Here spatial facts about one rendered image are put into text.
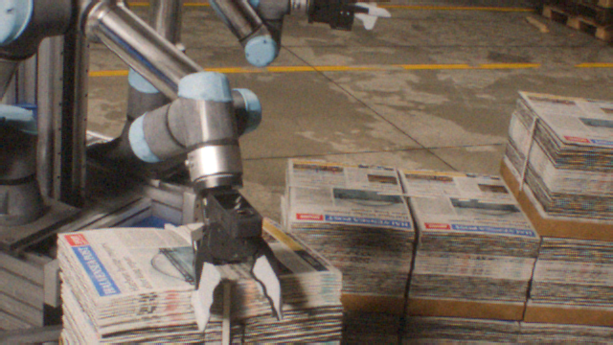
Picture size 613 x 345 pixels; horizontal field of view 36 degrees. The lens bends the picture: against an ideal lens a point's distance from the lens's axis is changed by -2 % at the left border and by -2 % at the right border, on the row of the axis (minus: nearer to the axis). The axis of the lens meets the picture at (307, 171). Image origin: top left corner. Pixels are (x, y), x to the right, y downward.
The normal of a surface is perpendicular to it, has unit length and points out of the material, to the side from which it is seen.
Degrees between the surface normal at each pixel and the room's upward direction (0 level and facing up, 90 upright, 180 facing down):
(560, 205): 90
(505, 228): 1
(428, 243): 90
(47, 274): 90
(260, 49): 90
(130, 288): 8
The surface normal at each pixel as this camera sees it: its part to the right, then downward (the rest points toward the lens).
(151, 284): 0.06, -0.97
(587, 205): 0.07, 0.39
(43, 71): -0.47, 0.29
